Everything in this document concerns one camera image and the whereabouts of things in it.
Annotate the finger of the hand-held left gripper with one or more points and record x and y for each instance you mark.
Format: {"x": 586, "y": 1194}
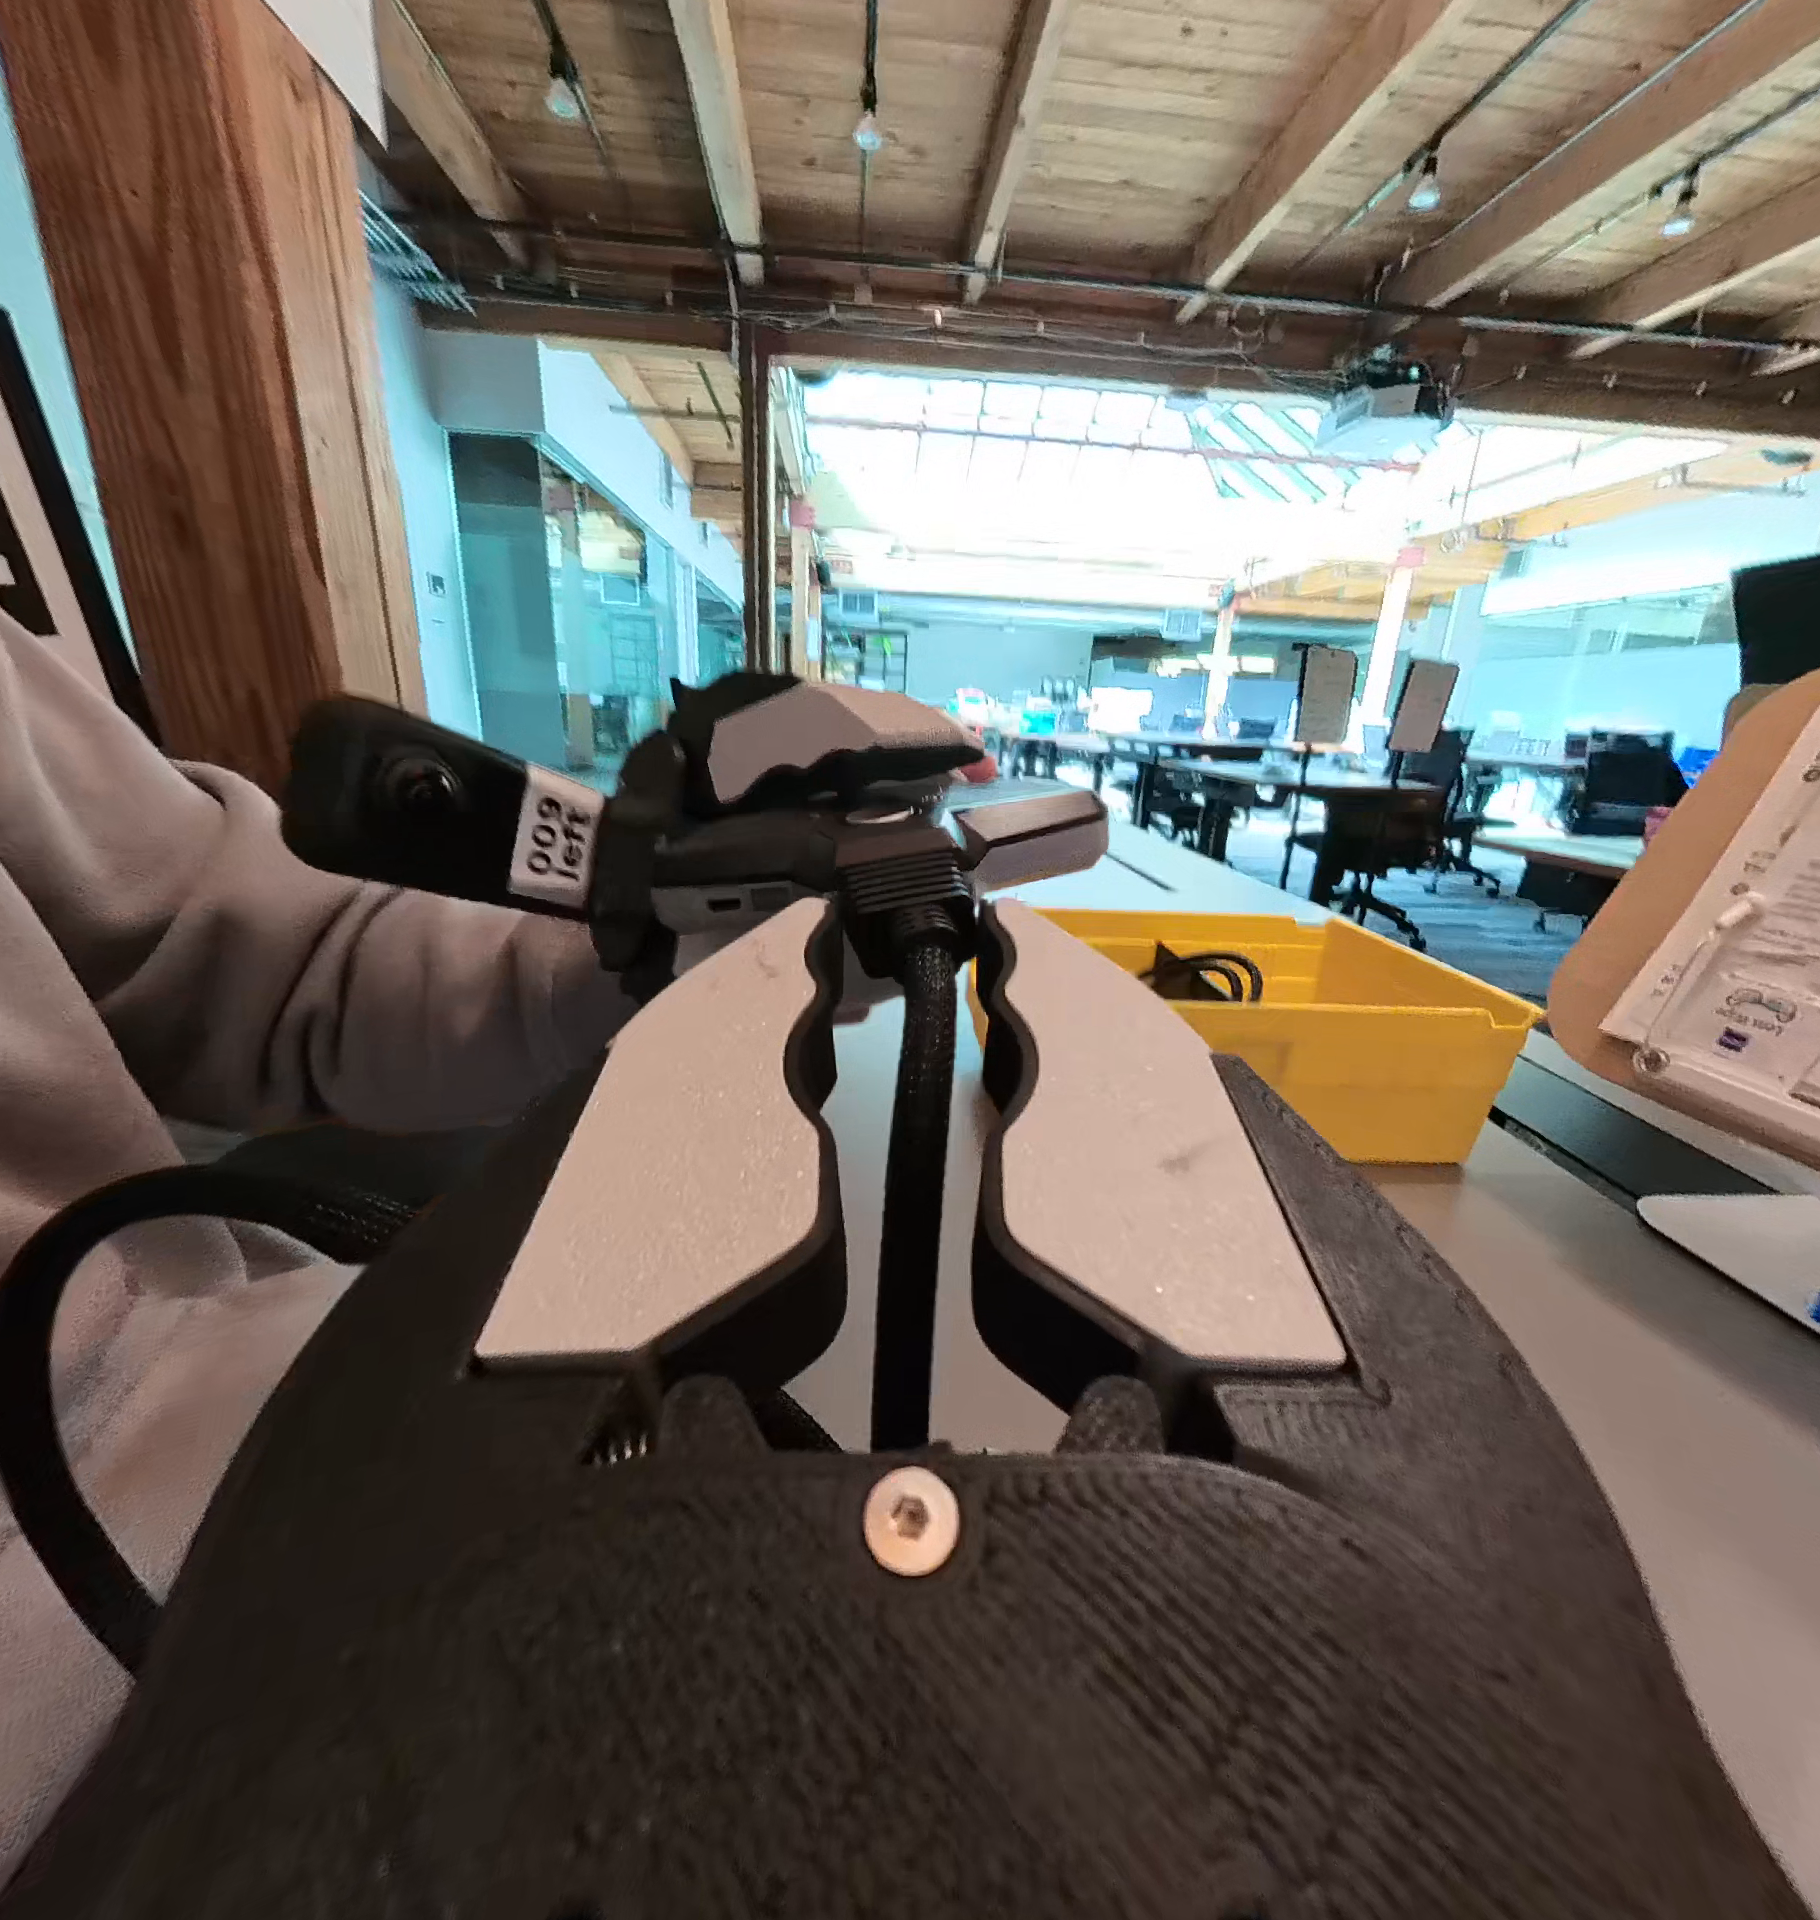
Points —
{"x": 835, "y": 728}

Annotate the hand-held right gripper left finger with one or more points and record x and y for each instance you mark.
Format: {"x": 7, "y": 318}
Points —
{"x": 669, "y": 1184}

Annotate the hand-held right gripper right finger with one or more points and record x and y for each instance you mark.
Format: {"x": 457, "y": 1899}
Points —
{"x": 1150, "y": 1184}

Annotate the person's left forearm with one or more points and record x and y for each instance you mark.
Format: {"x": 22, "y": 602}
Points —
{"x": 325, "y": 976}

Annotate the yellow plastic bin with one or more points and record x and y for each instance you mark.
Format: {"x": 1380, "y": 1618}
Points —
{"x": 1377, "y": 1081}

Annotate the distant clipboard stand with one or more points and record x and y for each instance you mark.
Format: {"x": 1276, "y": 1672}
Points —
{"x": 1423, "y": 706}
{"x": 1324, "y": 691}

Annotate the brown clipboard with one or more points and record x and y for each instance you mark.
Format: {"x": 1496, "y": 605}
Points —
{"x": 1615, "y": 960}

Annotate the hanging ceiling light bulb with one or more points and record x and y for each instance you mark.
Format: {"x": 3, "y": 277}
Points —
{"x": 869, "y": 132}
{"x": 563, "y": 97}
{"x": 1681, "y": 218}
{"x": 1425, "y": 187}

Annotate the white stand base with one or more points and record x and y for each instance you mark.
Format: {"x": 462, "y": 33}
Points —
{"x": 1750, "y": 1246}

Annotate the wooden pillar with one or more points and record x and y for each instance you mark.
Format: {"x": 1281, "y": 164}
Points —
{"x": 220, "y": 376}

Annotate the ceiling projector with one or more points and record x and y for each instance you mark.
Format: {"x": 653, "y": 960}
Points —
{"x": 1383, "y": 405}

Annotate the printed instruction sheet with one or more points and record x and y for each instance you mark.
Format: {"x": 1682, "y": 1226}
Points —
{"x": 1796, "y": 900}

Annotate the black monitor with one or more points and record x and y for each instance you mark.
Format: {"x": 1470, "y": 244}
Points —
{"x": 1804, "y": 615}

